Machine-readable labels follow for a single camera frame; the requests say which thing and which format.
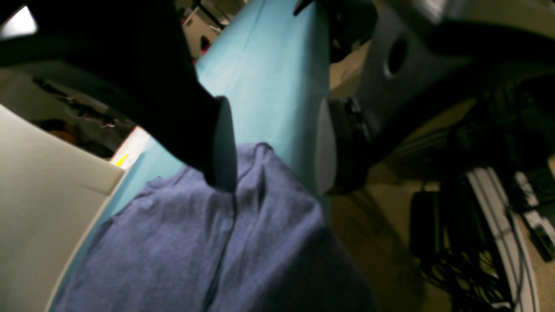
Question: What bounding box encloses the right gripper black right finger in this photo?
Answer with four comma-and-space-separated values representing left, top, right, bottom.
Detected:
315, 0, 554, 194

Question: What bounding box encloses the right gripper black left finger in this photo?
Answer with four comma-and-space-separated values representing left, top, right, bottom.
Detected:
1, 0, 237, 192

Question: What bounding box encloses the blue heathered T-shirt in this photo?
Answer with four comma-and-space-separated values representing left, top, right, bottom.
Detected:
56, 143, 380, 312

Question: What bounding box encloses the white power strip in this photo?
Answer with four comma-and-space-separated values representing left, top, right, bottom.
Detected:
467, 167, 540, 312

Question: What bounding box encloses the teal table cloth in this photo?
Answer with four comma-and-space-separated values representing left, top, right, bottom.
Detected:
50, 0, 329, 312

